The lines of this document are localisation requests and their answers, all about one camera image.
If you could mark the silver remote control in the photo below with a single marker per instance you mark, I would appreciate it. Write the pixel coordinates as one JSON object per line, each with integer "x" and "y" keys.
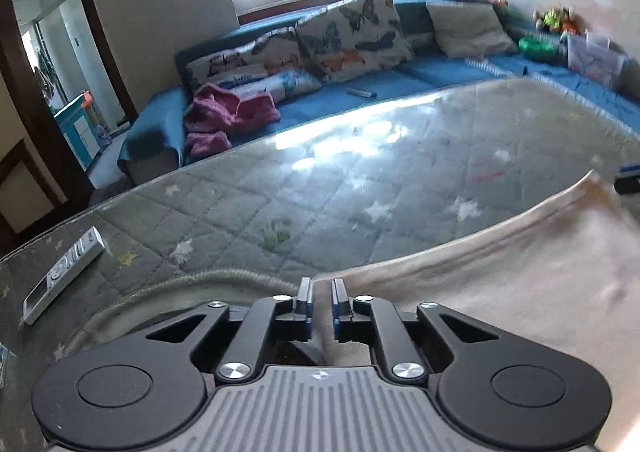
{"x": 60, "y": 272}

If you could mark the clear plastic storage box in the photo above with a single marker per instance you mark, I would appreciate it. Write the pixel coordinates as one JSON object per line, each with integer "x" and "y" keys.
{"x": 595, "y": 59}

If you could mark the white blue butterfly pillow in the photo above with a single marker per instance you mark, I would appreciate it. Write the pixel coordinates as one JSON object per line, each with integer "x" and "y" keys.
{"x": 285, "y": 84}

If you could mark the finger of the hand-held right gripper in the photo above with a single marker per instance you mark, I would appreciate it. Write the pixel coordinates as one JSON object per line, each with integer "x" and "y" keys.
{"x": 631, "y": 184}

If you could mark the blue sofa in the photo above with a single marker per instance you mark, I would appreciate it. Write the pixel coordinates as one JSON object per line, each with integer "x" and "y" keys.
{"x": 425, "y": 74}

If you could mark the brown door frame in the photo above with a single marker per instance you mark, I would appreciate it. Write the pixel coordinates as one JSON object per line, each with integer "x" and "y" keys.
{"x": 105, "y": 46}

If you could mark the small pink garment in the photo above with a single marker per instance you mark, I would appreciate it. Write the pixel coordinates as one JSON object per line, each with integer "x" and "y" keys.
{"x": 207, "y": 144}

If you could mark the small grey remote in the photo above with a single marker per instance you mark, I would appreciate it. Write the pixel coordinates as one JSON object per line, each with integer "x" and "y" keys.
{"x": 360, "y": 92}

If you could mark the large butterfly print pillow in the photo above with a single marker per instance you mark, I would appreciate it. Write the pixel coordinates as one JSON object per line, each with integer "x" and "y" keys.
{"x": 350, "y": 36}

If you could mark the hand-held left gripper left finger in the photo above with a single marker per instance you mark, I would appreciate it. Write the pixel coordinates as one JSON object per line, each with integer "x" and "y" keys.
{"x": 309, "y": 314}

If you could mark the turquoise toy shelf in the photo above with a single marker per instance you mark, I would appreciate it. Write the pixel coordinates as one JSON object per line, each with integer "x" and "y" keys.
{"x": 80, "y": 129}

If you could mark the green plastic basin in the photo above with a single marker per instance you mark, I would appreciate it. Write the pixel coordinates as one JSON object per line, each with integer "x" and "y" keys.
{"x": 537, "y": 47}

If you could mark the beige cloth garment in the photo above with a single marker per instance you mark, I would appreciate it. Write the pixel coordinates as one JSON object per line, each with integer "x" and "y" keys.
{"x": 500, "y": 292}

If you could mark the group of small plush toys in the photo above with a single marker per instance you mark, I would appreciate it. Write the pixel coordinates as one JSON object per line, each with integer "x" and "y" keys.
{"x": 555, "y": 20}

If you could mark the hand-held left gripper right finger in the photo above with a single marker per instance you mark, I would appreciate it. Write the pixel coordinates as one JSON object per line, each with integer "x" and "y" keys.
{"x": 335, "y": 322}

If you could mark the long butterfly print pillow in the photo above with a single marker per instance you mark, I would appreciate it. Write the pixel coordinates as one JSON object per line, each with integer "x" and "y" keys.
{"x": 240, "y": 59}

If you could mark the grey plain pillow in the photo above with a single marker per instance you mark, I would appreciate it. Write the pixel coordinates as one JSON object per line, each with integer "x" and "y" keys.
{"x": 465, "y": 29}

